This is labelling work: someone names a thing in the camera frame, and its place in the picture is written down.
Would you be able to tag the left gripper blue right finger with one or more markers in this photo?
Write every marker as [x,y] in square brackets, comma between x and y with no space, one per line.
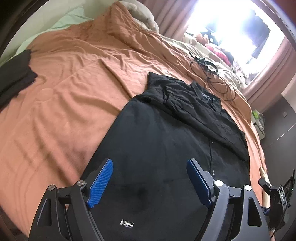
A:
[213,194]

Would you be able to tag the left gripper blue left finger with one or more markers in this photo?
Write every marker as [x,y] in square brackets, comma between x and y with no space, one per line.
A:
[85,194]

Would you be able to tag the black button-up jacket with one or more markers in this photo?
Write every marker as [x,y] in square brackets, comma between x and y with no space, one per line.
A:
[150,195]

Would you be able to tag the dark hanging clothes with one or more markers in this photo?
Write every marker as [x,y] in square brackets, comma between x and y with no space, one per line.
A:
[257,31]

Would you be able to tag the white bedside cabinet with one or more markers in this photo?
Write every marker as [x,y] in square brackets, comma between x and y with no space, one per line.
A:
[257,119]

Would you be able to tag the right pink curtain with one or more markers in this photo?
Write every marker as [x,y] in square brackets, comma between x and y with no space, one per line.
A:
[267,86]

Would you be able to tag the pink curtain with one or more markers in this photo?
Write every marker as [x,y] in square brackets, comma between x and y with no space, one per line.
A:
[267,86]
[171,16]

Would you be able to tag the orange-brown duvet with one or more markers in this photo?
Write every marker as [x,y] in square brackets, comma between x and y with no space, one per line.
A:
[87,73]

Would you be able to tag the folded black garment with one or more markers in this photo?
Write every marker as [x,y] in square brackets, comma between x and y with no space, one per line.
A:
[16,75]

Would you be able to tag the pink cloth pile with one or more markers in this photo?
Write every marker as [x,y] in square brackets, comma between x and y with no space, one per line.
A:
[214,48]

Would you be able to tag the beige patterned blanket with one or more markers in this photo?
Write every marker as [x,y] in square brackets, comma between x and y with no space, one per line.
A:
[188,44]

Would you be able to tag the light green pillow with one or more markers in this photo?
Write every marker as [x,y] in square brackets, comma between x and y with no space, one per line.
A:
[74,17]

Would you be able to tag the left pink curtain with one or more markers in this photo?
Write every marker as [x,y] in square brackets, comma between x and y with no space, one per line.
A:
[171,16]

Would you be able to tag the beige plush toy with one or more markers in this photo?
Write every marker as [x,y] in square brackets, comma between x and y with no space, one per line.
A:
[141,15]

